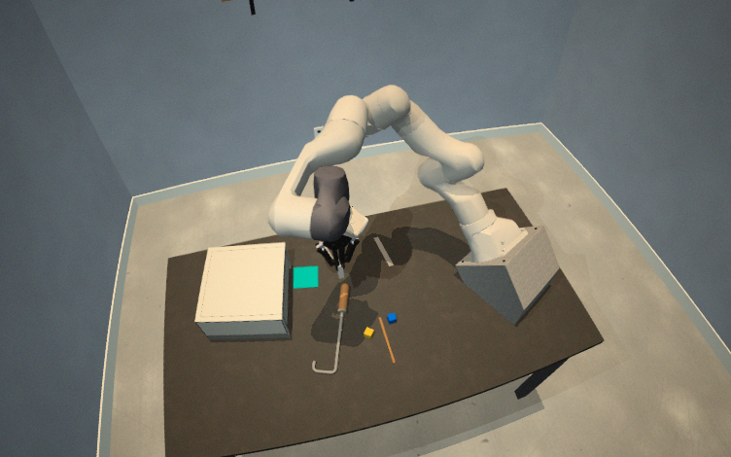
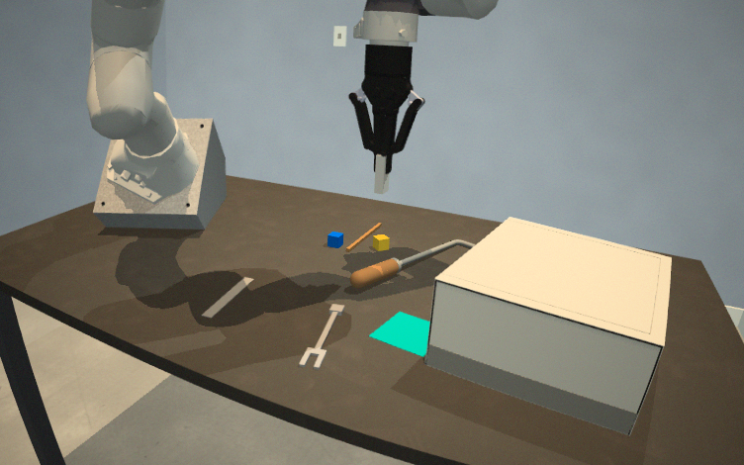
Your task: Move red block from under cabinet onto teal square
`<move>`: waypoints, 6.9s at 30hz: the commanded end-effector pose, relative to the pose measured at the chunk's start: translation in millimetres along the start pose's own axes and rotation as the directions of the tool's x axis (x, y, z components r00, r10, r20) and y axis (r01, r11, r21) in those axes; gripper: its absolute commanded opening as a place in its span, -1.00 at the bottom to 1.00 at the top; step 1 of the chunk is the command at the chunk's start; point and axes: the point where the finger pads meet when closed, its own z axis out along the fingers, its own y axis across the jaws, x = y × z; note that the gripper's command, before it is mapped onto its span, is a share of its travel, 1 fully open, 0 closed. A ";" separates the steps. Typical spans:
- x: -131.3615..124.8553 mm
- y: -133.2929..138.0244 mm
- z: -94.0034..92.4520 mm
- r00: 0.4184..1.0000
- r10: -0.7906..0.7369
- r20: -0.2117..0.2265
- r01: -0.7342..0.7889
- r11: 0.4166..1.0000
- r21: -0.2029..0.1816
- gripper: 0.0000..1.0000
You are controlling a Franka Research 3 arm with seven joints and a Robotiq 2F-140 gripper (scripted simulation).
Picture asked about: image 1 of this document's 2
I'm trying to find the pale grey flat bar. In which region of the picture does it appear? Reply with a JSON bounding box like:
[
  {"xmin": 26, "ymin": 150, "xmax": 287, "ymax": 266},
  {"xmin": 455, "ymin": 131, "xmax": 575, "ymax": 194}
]
[{"xmin": 374, "ymin": 237, "xmax": 394, "ymax": 266}]

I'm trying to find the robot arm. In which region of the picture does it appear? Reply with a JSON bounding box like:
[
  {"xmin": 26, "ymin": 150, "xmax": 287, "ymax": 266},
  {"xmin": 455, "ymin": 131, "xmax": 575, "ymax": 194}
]
[{"xmin": 268, "ymin": 85, "xmax": 528, "ymax": 263}]

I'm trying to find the metal hook with wooden handle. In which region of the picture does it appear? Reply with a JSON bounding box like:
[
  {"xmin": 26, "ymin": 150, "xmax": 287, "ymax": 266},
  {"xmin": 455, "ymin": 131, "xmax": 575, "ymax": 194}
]
[{"xmin": 312, "ymin": 283, "xmax": 349, "ymax": 374}]

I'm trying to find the teal flat square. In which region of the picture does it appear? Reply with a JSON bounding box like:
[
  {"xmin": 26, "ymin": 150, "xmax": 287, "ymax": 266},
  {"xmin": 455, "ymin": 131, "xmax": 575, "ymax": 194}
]
[{"xmin": 293, "ymin": 266, "xmax": 318, "ymax": 289}]

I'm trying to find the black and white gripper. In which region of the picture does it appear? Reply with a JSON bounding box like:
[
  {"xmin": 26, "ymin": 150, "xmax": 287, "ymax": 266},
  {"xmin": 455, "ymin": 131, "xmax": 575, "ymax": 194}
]
[{"xmin": 315, "ymin": 235, "xmax": 360, "ymax": 279}]

